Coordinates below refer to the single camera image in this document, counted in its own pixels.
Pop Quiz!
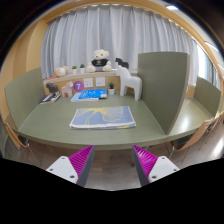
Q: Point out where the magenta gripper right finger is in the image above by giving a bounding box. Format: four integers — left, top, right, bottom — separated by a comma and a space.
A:
132, 145, 179, 186

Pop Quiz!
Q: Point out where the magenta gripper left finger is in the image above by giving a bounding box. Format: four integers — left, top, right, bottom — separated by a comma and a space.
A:
47, 145, 95, 187

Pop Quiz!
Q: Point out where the blue yellow towel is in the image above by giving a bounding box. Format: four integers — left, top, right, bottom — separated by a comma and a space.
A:
69, 106, 136, 129

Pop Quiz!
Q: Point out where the wooden chair left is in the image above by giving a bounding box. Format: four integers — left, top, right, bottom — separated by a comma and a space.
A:
4, 122, 39, 164

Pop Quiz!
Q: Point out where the wooden chair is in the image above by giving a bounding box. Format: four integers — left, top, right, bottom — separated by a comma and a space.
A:
169, 112, 224, 160
4, 122, 39, 164

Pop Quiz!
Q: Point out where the blue book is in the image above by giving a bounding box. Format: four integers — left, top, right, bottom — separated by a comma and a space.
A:
71, 89, 107, 102

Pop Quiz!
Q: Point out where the dark book stack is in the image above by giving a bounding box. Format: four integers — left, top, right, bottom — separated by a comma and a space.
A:
40, 93, 61, 104

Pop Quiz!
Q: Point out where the wooden chair right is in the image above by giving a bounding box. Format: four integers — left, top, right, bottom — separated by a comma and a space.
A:
169, 112, 224, 160

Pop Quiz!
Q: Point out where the pink wooden horse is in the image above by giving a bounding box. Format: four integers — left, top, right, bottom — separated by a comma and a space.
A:
61, 81, 73, 97

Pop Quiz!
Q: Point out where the purple number seven sign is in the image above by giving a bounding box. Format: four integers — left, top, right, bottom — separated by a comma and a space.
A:
73, 81, 84, 92

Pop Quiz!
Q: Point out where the dark brown horse figure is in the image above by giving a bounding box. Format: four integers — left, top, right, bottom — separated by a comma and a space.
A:
46, 83, 58, 94

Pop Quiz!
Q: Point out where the large white wooden horse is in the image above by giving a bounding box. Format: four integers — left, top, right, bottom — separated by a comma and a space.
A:
116, 65, 142, 101

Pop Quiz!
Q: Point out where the small potted plant on table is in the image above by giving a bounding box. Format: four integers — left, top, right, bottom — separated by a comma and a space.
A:
108, 82, 115, 95

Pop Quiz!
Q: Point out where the green divider panel left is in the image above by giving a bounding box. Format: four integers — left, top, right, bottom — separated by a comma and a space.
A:
5, 68, 45, 129

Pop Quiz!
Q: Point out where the green divider panel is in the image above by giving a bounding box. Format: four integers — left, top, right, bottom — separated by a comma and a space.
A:
137, 52, 190, 135
5, 68, 45, 129
193, 77, 221, 116

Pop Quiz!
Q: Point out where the green divider panel centre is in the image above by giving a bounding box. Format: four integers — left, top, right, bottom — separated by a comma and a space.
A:
137, 52, 190, 135

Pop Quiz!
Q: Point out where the green divider panel right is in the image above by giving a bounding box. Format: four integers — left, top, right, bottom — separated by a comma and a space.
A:
193, 77, 221, 116

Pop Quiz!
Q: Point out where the orange white plush toy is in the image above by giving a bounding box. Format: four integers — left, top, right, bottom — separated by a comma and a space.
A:
54, 66, 68, 77

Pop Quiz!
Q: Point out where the potted plant on shelf left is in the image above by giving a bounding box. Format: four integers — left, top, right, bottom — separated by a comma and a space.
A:
72, 66, 77, 75

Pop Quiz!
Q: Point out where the potted plant on shelf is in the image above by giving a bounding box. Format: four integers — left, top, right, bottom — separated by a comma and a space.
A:
80, 64, 85, 74
72, 66, 77, 75

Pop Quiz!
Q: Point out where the potted plant on shelf right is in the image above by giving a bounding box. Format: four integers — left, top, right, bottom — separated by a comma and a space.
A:
80, 64, 85, 74

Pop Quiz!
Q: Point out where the white teddy bear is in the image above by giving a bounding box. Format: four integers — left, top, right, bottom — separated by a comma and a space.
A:
86, 49, 112, 73

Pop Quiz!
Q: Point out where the white curtain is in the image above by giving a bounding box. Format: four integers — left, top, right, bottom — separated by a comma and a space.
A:
40, 4, 198, 84

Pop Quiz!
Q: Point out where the white wall socket left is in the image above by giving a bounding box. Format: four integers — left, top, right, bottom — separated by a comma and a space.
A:
84, 78, 93, 88

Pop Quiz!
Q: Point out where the white wall socket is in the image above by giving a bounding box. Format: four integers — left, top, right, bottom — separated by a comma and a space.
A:
96, 77, 105, 87
84, 78, 93, 88

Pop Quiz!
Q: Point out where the white wall socket right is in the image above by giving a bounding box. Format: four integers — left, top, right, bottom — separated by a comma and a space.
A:
96, 77, 105, 87

